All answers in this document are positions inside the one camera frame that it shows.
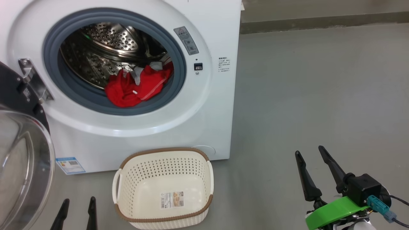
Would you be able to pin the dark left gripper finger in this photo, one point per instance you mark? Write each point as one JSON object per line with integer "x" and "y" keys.
{"x": 60, "y": 217}
{"x": 92, "y": 217}

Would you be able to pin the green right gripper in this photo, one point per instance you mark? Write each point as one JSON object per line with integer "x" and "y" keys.
{"x": 332, "y": 212}

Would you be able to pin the dark round washing machine door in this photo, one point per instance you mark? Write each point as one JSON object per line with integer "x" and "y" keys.
{"x": 22, "y": 166}

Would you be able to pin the plain red garment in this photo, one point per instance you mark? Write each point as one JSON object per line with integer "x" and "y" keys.
{"x": 124, "y": 92}

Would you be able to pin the cream perforated laundry basket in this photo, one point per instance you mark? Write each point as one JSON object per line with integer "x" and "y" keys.
{"x": 143, "y": 191}

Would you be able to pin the paper basket label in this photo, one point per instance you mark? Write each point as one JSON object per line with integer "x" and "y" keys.
{"x": 172, "y": 200}

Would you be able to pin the white washing machine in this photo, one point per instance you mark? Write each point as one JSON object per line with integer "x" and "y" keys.
{"x": 143, "y": 140}

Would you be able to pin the metal door hinge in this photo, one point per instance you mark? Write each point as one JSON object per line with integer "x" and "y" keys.
{"x": 35, "y": 80}

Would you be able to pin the grey rubber door gasket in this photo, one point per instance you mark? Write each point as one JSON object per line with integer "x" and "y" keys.
{"x": 52, "y": 67}

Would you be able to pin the black door latch socket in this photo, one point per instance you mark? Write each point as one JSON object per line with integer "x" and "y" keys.
{"x": 198, "y": 66}

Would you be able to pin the blue energy label sticker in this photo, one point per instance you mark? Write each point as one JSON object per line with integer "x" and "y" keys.
{"x": 70, "y": 165}

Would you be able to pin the round white filter cover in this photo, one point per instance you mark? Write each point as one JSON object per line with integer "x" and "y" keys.
{"x": 206, "y": 150}

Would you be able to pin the printed text sticker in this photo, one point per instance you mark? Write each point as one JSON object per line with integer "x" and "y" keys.
{"x": 224, "y": 65}

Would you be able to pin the perforated steel drum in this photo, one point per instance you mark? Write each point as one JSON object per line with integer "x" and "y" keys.
{"x": 105, "y": 48}

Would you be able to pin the grey warning label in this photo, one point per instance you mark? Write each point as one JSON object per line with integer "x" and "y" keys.
{"x": 186, "y": 40}

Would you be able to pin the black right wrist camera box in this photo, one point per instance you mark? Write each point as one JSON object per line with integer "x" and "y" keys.
{"x": 364, "y": 188}

